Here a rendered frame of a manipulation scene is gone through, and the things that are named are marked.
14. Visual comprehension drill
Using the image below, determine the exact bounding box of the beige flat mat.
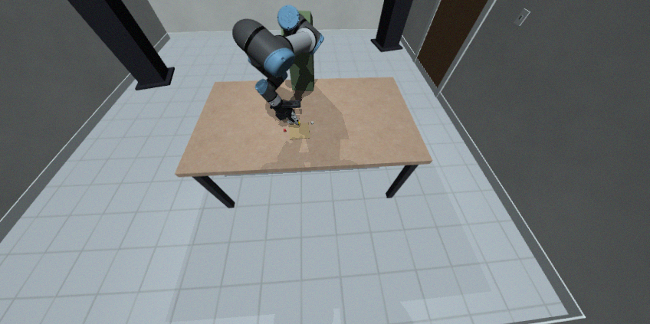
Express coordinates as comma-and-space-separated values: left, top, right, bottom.
289, 123, 310, 139

